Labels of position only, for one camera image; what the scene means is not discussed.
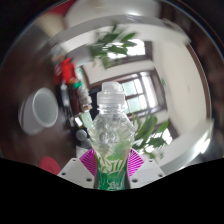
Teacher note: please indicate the white cup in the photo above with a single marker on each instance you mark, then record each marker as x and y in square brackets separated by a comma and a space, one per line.
[41, 111]

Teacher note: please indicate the green book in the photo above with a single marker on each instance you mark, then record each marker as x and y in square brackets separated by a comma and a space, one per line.
[87, 120]

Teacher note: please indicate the potted plant in white pot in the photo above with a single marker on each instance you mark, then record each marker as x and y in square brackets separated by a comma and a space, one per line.
[146, 131]
[111, 46]

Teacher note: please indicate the brown framed window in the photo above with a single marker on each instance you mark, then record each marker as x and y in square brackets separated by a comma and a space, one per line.
[135, 50]

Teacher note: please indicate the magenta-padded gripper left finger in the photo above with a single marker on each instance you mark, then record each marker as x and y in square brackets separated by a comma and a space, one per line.
[75, 171]

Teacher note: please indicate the brown wooden glazed door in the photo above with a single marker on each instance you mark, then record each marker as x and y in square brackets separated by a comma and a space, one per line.
[136, 91]

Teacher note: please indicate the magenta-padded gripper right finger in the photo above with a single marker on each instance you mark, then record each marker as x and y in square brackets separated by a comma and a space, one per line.
[146, 171]

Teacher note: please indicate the clear bottle with green label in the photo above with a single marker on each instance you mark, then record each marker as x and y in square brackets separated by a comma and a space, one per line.
[110, 133]

